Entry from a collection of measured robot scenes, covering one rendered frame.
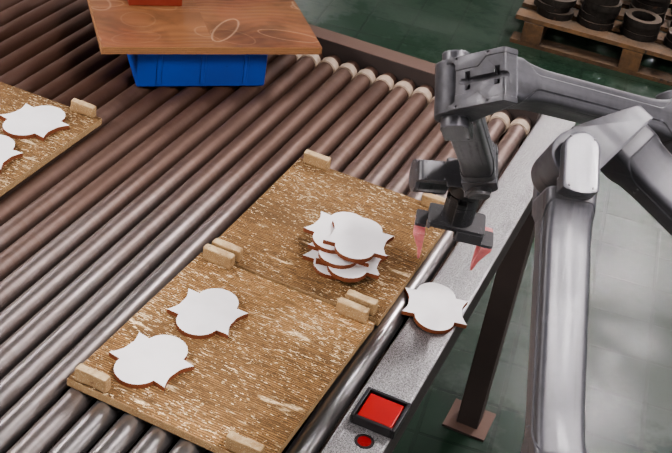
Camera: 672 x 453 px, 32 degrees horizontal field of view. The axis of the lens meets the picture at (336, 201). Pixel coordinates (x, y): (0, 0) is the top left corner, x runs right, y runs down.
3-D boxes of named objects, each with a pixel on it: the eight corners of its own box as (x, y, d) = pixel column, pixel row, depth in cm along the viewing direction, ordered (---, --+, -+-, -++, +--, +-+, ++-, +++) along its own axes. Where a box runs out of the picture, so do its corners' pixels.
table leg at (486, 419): (495, 416, 330) (572, 154, 284) (483, 442, 320) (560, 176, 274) (455, 400, 333) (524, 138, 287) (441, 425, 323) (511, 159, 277)
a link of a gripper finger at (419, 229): (408, 243, 217) (418, 201, 212) (446, 251, 217) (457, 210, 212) (404, 264, 211) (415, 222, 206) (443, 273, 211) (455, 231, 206)
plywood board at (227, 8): (270, -33, 311) (271, -39, 310) (321, 54, 272) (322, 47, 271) (77, -38, 295) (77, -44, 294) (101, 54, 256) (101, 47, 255)
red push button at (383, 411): (403, 412, 191) (404, 405, 190) (390, 435, 186) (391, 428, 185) (369, 398, 192) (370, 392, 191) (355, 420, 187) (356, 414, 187)
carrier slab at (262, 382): (373, 329, 207) (375, 322, 206) (264, 476, 174) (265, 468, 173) (200, 258, 217) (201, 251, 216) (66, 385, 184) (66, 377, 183)
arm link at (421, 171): (494, 195, 194) (494, 144, 197) (426, 188, 192) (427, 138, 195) (472, 211, 206) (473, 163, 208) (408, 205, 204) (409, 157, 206)
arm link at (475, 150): (474, 125, 157) (475, 48, 160) (431, 125, 158) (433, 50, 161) (499, 204, 198) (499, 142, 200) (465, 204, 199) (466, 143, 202)
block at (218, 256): (235, 265, 214) (236, 253, 212) (230, 270, 212) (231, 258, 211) (206, 254, 215) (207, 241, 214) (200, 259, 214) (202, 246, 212)
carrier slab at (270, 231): (453, 219, 240) (455, 212, 239) (377, 326, 207) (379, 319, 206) (299, 163, 250) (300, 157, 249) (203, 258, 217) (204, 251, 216)
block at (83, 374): (112, 388, 183) (112, 375, 181) (105, 395, 181) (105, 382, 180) (79, 373, 184) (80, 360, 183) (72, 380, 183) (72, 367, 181)
